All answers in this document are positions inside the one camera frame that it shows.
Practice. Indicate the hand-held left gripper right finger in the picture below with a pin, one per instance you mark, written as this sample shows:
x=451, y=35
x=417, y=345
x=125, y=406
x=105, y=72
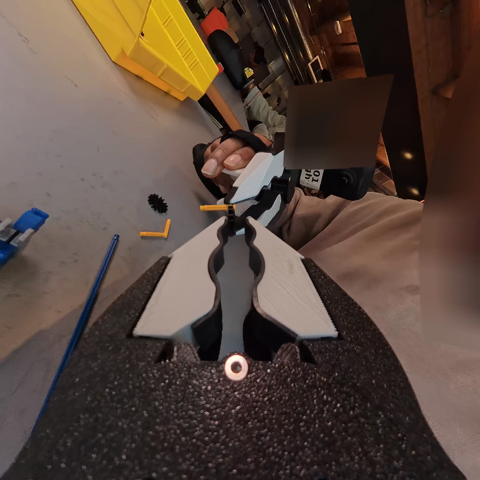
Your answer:
x=296, y=296

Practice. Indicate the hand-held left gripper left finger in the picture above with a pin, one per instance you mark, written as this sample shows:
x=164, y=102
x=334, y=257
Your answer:
x=176, y=296

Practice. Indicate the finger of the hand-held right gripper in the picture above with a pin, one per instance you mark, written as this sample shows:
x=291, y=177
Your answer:
x=251, y=187
x=273, y=212

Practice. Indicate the black snowflake connector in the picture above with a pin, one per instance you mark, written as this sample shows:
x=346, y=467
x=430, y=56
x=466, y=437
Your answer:
x=231, y=221
x=157, y=204

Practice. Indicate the short orange toy rod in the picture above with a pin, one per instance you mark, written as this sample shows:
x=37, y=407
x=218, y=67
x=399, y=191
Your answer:
x=215, y=207
x=152, y=234
x=167, y=227

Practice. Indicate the yellow plastic bin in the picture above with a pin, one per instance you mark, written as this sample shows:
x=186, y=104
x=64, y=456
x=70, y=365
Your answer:
x=112, y=26

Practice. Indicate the person's right forearm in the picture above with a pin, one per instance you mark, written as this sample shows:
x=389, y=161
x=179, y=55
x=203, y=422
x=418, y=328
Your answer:
x=337, y=217

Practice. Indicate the person's right hand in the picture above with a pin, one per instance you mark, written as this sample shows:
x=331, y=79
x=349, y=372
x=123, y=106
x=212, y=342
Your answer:
x=225, y=152

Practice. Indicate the person's beige shirt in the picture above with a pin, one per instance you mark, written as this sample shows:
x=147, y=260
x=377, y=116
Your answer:
x=375, y=281

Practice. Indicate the grey table with wooden edge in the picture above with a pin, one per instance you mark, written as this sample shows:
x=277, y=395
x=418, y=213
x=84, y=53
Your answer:
x=225, y=107

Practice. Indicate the long blue toy rod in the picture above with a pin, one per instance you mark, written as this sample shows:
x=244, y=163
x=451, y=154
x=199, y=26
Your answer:
x=89, y=300

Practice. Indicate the black bag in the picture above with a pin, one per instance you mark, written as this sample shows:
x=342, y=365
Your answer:
x=225, y=56

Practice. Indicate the black pillar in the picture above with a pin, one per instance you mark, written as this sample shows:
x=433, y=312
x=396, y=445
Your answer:
x=378, y=37

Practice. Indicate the colourful toy rod model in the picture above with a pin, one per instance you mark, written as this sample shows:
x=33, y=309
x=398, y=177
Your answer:
x=30, y=219

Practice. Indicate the silver ribbed duct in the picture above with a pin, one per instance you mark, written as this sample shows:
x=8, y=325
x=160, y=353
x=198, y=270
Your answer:
x=288, y=37

